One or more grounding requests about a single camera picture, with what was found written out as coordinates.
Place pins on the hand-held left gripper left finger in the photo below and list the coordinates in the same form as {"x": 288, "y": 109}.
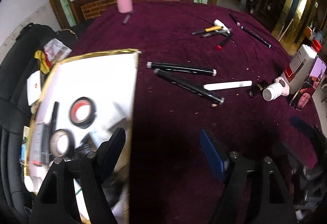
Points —
{"x": 115, "y": 150}

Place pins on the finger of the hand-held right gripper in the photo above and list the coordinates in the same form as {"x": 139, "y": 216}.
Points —
{"x": 304, "y": 128}

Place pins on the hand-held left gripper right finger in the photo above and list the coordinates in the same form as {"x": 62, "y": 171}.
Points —
{"x": 213, "y": 155}

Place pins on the black tape roll red core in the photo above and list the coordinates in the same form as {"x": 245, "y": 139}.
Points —
{"x": 84, "y": 124}

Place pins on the pink fuzzy sock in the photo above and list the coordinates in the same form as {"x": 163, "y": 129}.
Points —
{"x": 285, "y": 88}

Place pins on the grey-cored black tape roll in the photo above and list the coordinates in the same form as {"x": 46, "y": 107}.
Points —
{"x": 70, "y": 146}

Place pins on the white pill bottle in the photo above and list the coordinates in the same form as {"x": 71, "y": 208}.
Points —
{"x": 272, "y": 92}

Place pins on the black gold small box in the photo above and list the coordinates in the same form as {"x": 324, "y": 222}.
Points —
{"x": 258, "y": 88}

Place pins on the white marker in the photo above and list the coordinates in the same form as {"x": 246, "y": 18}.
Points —
{"x": 227, "y": 85}

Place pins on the gold-rimmed white box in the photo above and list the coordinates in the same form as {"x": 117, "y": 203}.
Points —
{"x": 97, "y": 81}

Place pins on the tall grey box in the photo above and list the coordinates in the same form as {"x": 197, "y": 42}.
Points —
{"x": 39, "y": 142}

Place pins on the smartphone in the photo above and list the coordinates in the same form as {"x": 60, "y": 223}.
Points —
{"x": 307, "y": 86}

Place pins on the white jug red cap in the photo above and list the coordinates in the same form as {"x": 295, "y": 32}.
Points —
{"x": 301, "y": 65}

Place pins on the white card box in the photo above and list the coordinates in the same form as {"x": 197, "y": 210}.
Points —
{"x": 34, "y": 87}

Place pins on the long black pen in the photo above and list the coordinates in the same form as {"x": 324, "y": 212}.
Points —
{"x": 255, "y": 36}

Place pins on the black marker red cap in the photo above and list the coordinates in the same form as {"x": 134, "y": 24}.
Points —
{"x": 224, "y": 41}

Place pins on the yellow cloth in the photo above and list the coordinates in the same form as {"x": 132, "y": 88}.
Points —
{"x": 42, "y": 60}

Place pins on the white red packet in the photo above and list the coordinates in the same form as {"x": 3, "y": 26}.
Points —
{"x": 55, "y": 50}

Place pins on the grey pen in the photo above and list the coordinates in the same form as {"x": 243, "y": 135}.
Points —
{"x": 217, "y": 32}

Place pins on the thin black pen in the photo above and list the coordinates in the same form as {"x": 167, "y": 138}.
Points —
{"x": 233, "y": 18}

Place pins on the small white cylinder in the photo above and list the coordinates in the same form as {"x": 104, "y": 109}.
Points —
{"x": 220, "y": 24}

